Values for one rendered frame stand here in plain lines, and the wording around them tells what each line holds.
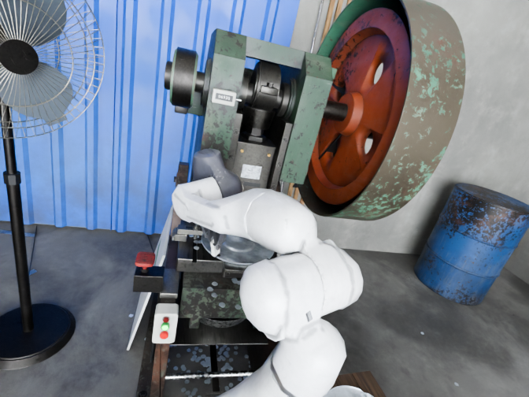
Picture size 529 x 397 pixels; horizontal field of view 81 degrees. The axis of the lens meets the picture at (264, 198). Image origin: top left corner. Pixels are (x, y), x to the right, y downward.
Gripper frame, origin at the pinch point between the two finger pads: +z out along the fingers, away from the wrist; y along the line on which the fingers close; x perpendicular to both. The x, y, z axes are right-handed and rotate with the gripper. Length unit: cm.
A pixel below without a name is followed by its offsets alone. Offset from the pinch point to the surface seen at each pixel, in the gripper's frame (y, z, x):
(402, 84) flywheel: 37, -53, 43
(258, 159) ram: -0.9, -22.0, 27.3
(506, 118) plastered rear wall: 95, 26, 281
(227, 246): 0.0, 6.0, 6.8
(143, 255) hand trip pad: -17.8, 0.7, -16.4
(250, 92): -9, -43, 34
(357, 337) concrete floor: 56, 108, 64
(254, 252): 8.8, 8.0, 11.8
